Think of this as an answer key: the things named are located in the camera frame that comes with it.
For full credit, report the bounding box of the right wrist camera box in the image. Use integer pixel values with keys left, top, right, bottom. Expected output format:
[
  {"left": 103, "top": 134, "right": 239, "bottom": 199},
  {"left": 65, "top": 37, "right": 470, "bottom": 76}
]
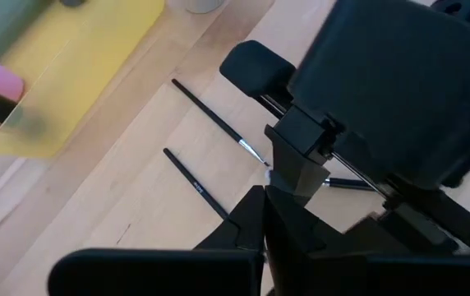
[{"left": 287, "top": 0, "right": 470, "bottom": 191}]

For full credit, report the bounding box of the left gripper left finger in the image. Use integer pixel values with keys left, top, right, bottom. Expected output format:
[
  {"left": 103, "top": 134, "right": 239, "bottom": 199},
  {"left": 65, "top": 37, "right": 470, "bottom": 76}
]
[{"left": 48, "top": 185, "right": 265, "bottom": 296}]

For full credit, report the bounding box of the beige plastic cup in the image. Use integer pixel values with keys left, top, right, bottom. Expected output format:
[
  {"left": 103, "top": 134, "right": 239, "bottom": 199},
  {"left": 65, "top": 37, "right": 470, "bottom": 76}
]
[{"left": 183, "top": 0, "right": 224, "bottom": 15}]

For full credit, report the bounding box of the thin brown handle paintbrush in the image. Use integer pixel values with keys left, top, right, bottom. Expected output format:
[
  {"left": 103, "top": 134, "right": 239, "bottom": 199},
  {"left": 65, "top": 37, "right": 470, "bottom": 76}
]
[{"left": 171, "top": 78, "right": 271, "bottom": 168}]

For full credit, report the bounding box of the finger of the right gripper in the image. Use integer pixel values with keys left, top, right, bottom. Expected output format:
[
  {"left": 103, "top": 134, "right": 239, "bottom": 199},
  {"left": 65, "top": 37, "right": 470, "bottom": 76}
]
[
  {"left": 264, "top": 105, "right": 337, "bottom": 198},
  {"left": 343, "top": 178, "right": 470, "bottom": 257}
]

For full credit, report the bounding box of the yellow translucent plastic bin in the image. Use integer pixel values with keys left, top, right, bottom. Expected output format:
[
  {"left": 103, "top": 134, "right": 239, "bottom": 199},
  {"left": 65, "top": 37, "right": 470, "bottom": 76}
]
[{"left": 0, "top": 0, "right": 166, "bottom": 160}]

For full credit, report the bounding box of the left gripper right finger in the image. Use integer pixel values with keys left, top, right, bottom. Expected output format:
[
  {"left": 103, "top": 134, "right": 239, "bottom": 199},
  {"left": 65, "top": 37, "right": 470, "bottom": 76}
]
[{"left": 264, "top": 187, "right": 470, "bottom": 296}]

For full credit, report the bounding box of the angled flat bristle paintbrush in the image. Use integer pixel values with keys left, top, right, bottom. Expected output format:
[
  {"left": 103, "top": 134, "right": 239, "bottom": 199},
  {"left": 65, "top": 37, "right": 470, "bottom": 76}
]
[{"left": 321, "top": 177, "right": 378, "bottom": 192}]

